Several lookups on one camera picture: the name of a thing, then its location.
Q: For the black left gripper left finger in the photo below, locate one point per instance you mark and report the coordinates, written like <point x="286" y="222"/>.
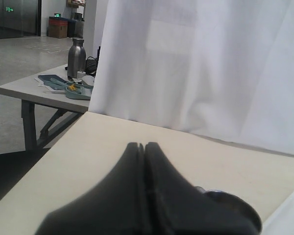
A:
<point x="117" y="205"/>

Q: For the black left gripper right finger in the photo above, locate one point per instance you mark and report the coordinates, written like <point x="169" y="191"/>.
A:
<point x="178" y="208"/>

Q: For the steel mug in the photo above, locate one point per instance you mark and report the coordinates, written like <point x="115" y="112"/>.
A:
<point x="235" y="204"/>

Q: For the steel water bottle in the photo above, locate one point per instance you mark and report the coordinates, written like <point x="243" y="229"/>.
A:
<point x="76" y="58"/>

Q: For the white plastic tray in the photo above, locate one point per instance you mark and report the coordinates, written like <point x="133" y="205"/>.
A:
<point x="281" y="222"/>

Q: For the grey side table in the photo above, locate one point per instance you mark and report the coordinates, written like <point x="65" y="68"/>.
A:
<point x="67" y="110"/>

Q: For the teal plastic tray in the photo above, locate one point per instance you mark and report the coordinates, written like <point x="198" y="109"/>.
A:
<point x="78" y="91"/>

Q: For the dark blue flat case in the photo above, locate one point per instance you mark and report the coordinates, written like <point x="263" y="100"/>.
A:
<point x="53" y="81"/>

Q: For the white curtain backdrop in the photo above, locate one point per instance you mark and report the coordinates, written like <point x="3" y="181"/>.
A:
<point x="223" y="69"/>

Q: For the cardboard box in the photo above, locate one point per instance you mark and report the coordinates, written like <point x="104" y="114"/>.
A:
<point x="57" y="28"/>

